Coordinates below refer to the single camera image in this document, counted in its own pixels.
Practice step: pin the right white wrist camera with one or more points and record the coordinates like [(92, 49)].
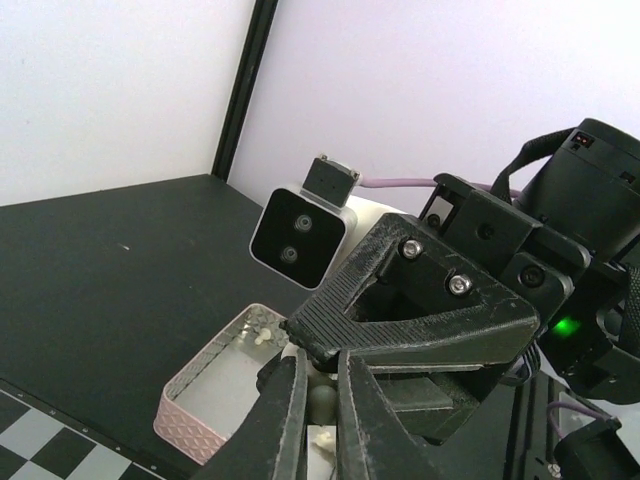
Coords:
[(303, 227)]

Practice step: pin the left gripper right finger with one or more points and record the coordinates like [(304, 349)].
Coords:
[(372, 443)]

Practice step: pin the grey chess piece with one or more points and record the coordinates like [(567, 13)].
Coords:
[(321, 405)]

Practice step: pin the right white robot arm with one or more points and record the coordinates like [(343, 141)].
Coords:
[(582, 183)]

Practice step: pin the white pawn in tin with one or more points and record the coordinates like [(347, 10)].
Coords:
[(265, 335)]

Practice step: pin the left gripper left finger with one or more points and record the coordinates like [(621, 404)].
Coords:
[(271, 442)]

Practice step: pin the black white chess board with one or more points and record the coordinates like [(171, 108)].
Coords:
[(39, 441)]

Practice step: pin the pink tin box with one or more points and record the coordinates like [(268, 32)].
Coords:
[(209, 397)]

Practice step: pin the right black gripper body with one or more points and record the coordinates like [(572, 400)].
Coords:
[(536, 263)]

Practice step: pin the white knight piece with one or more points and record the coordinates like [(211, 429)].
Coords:
[(324, 440)]

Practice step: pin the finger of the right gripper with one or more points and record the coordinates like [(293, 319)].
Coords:
[(403, 300)]

